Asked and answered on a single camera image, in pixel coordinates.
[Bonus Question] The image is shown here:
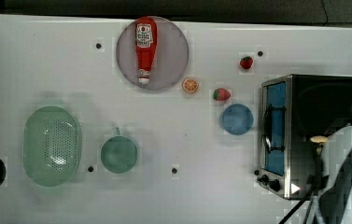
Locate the yellow plush banana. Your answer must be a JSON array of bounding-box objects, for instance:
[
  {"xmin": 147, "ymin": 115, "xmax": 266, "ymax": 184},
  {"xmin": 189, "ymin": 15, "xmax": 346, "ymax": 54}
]
[{"xmin": 310, "ymin": 135, "xmax": 329, "ymax": 155}]

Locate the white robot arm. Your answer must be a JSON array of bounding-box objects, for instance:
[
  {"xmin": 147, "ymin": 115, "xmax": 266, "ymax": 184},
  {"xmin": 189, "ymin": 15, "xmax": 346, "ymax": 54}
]
[{"xmin": 309, "ymin": 126, "xmax": 352, "ymax": 224}]

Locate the silver black toaster oven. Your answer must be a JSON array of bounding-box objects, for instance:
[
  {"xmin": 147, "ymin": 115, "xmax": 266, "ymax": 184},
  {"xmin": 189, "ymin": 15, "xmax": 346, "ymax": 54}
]
[{"xmin": 259, "ymin": 74, "xmax": 352, "ymax": 200}]

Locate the orange slice toy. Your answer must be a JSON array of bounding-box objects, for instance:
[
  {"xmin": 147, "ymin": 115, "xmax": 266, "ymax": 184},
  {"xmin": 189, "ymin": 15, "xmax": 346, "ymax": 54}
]
[{"xmin": 182, "ymin": 77, "xmax": 199, "ymax": 93}]

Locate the pink green strawberry toy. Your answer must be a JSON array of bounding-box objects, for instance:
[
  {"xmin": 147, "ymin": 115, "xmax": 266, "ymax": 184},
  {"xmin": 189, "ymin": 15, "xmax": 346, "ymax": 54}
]
[{"xmin": 213, "ymin": 88, "xmax": 231, "ymax": 102}]

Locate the grey round plate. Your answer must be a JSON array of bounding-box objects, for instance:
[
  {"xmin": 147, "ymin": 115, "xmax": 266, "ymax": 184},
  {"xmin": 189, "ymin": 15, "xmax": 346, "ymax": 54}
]
[{"xmin": 116, "ymin": 16, "xmax": 189, "ymax": 91}]

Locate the blue cup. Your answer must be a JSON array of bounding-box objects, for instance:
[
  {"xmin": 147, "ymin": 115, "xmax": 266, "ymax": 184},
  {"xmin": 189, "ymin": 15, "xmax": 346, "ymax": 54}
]
[{"xmin": 219, "ymin": 104, "xmax": 254, "ymax": 135}]

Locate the small red strawberry toy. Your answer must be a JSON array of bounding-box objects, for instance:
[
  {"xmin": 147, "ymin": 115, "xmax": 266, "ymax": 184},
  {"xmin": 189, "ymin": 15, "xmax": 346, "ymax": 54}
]
[{"xmin": 239, "ymin": 56, "xmax": 254, "ymax": 70}]

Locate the red plush ketchup bottle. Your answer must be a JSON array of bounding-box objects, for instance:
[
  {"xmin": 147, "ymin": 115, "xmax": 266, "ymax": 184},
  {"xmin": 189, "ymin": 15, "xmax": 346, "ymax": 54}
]
[{"xmin": 135, "ymin": 17, "xmax": 158, "ymax": 84}]

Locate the green oval colander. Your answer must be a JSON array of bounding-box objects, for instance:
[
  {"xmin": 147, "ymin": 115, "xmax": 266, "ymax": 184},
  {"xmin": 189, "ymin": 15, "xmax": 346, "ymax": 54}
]
[{"xmin": 22, "ymin": 105, "xmax": 81, "ymax": 187}]

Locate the green mug with handle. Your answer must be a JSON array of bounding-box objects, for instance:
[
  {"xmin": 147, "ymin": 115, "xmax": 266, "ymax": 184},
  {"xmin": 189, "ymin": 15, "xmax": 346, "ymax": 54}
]
[{"xmin": 100, "ymin": 127, "xmax": 138, "ymax": 174}]

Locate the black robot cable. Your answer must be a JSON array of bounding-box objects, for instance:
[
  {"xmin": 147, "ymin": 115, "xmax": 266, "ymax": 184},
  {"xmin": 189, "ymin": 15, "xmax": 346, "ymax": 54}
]
[{"xmin": 277, "ymin": 87, "xmax": 352, "ymax": 224}]

